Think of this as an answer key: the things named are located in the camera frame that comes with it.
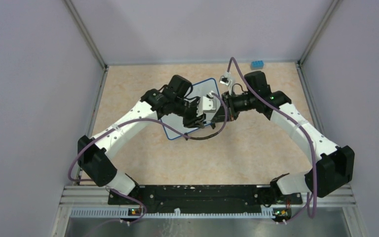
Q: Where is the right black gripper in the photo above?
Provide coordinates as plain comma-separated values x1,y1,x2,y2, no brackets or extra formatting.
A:
211,91,257,123

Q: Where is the blue framed whiteboard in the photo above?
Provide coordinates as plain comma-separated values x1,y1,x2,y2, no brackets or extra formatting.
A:
160,78,221,141

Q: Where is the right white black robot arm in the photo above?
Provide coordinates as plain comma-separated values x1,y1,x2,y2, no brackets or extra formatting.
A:
212,71,355,203

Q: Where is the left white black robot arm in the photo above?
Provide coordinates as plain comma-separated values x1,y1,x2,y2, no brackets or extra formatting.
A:
77,75,215,204

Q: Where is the blue toy brick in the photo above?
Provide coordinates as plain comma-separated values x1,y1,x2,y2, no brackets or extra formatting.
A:
250,60,265,71

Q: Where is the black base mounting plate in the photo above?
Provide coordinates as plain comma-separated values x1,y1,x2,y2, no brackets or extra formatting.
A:
108,185,303,214

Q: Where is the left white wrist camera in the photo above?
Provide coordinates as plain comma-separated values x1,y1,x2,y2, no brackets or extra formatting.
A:
197,91,218,116

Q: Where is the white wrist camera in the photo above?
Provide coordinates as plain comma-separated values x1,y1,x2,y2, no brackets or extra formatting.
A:
219,72,235,95
197,91,218,116

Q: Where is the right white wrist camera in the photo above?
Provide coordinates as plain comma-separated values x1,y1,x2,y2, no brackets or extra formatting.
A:
219,72,235,95

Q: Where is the white slotted cable duct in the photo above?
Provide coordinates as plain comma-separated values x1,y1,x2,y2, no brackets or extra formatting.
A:
70,207,275,219

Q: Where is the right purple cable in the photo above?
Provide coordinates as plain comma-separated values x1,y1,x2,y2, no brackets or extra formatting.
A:
227,57,318,224

